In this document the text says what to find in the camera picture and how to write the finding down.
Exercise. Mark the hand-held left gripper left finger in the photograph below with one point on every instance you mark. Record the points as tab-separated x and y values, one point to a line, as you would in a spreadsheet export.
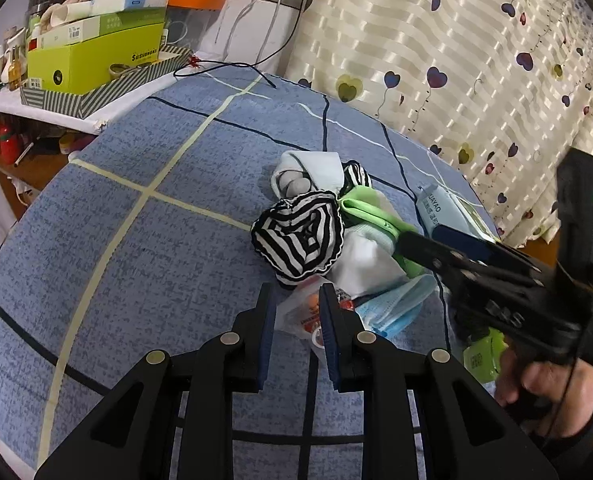
267	340

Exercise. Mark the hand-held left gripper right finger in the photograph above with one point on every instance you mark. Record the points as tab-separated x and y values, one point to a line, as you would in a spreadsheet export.
329	340

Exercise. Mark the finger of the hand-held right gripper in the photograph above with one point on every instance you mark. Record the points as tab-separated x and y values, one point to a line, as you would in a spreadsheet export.
426	252
464	240

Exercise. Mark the clear plastic packet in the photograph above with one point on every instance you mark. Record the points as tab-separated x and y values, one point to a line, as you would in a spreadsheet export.
296	312

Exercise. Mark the plain white sock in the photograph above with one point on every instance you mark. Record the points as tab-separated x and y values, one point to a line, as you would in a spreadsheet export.
366	265

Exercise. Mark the blue face mask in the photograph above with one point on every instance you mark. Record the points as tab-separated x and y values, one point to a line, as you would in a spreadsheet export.
394	307

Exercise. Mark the lime green sock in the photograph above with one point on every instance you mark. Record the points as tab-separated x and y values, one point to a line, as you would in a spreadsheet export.
371	207

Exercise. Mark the black white striped sock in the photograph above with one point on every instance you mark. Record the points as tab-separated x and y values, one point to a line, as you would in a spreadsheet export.
296	232
356	175

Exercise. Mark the person's right forearm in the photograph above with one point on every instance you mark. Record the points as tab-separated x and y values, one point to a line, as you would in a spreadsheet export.
584	435

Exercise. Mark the person's right hand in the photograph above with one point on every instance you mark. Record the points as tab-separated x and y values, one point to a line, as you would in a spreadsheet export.
546	377

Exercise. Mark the wet wipes pack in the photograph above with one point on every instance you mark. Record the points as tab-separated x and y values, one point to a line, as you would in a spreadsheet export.
439	210

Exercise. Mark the green container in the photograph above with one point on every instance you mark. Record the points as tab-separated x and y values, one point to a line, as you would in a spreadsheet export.
481	357

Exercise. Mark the blue checked bedsheet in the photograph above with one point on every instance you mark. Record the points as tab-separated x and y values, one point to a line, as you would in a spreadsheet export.
166	240

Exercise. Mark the heart print curtain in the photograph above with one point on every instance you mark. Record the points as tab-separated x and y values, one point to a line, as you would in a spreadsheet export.
451	60

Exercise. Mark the white side table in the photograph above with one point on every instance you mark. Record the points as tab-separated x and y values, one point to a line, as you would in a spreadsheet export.
126	105

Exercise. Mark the striped cardboard box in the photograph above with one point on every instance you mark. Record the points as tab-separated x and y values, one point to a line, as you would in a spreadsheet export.
71	102

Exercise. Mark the clear plastic container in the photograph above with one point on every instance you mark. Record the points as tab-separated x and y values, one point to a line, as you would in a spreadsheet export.
196	30

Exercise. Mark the red bottle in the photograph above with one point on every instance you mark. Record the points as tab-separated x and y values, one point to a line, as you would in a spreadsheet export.
7	142

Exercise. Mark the lime green cardboard box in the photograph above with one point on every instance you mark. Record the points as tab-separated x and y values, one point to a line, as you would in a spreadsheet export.
86	62

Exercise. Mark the white green flat box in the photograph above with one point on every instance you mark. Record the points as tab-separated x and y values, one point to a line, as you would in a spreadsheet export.
106	27

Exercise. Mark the amber glass bottle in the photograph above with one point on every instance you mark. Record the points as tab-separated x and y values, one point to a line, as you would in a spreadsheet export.
15	70

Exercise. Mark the white rolled tube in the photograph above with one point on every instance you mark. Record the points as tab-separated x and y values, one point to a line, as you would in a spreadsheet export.
71	14

